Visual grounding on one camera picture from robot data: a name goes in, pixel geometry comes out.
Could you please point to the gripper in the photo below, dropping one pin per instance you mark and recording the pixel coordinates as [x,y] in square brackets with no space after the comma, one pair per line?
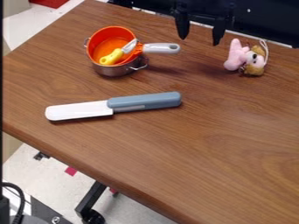
[204,5]

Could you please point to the pink and brown plush puppy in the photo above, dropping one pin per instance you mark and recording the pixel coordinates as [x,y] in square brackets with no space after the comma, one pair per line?
[245,58]

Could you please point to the silver pot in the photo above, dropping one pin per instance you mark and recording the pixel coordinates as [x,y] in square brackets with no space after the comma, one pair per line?
[117,69]

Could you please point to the yellow toy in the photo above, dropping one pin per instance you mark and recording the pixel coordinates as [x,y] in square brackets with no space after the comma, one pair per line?
[113,56]

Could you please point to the red box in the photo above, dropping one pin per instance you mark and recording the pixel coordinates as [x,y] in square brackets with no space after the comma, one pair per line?
[48,3]

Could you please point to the black table leg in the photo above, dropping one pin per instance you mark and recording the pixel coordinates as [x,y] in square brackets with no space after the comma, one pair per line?
[90,201]

